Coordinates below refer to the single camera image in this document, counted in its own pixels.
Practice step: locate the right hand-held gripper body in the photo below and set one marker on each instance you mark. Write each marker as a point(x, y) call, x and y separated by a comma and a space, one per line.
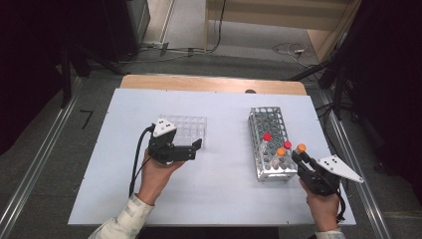
point(320, 181)

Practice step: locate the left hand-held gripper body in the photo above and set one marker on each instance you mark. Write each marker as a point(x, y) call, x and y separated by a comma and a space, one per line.
point(162, 151)

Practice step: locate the clear acrylic test tube rack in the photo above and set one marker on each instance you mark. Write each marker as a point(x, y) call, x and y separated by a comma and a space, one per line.
point(192, 129)

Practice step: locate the red cap test tube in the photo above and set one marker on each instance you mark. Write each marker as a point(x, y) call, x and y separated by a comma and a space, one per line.
point(267, 136)
point(287, 145)

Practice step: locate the metal test tube rack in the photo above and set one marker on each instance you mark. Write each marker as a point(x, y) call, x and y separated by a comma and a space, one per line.
point(265, 119)

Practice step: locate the person's left hand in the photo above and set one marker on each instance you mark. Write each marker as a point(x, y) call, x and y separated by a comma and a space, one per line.
point(154, 179)

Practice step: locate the person's right hand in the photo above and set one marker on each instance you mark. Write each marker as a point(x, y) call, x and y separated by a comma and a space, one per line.
point(323, 210)

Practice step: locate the white board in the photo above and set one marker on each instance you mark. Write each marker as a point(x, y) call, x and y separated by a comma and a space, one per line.
point(219, 192)

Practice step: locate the wooden table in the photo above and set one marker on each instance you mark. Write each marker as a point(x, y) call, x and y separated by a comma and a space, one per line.
point(199, 83)

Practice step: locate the black tripod stand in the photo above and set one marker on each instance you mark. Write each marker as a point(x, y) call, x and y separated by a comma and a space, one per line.
point(338, 83)
point(68, 76)

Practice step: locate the dark cabinet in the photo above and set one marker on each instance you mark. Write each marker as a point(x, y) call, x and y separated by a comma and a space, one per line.
point(126, 26)

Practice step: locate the wooden shelf unit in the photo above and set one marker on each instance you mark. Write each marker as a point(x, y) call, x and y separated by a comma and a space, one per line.
point(265, 16)

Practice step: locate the metal floor rail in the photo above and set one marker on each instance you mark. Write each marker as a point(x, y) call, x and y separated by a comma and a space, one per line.
point(36, 156)
point(351, 159)

